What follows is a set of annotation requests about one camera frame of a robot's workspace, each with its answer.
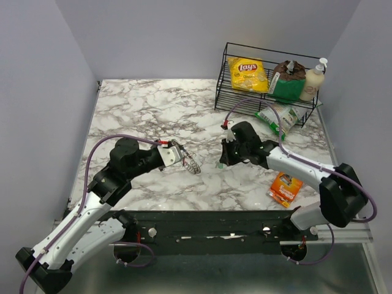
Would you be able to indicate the green brown coffee bag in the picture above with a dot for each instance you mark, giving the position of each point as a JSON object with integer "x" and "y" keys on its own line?
{"x": 287, "y": 81}

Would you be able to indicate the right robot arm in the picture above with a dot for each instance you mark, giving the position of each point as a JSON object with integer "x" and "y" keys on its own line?
{"x": 341, "y": 194}

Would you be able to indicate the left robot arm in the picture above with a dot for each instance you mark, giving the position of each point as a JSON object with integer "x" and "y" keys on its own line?
{"x": 52, "y": 262}

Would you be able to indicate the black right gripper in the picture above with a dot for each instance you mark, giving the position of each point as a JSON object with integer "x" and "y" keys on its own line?
{"x": 225, "y": 157}

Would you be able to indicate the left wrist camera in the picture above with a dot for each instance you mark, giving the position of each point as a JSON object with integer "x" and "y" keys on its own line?
{"x": 170, "y": 155}

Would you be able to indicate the green white snack bag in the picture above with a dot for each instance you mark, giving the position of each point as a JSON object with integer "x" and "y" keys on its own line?
{"x": 281, "y": 117}

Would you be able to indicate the orange razor blade box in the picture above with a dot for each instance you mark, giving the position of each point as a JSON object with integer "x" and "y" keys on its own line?
{"x": 284, "y": 189}

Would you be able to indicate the yellow Lays chips bag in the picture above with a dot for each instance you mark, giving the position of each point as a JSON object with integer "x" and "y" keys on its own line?
{"x": 248, "y": 74}

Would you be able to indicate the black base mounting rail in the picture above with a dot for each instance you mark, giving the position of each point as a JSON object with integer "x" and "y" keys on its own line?
{"x": 210, "y": 232}

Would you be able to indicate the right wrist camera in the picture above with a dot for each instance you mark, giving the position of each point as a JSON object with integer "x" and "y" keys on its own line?
{"x": 226, "y": 126}

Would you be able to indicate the cream lotion pump bottle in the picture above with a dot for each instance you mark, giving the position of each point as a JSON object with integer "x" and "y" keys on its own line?
{"x": 314, "y": 79}

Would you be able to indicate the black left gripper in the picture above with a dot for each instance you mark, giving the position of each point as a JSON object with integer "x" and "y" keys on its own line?
{"x": 181, "y": 147}

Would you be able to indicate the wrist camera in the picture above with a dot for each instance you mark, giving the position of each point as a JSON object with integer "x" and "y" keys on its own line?
{"x": 170, "y": 155}
{"x": 226, "y": 126}

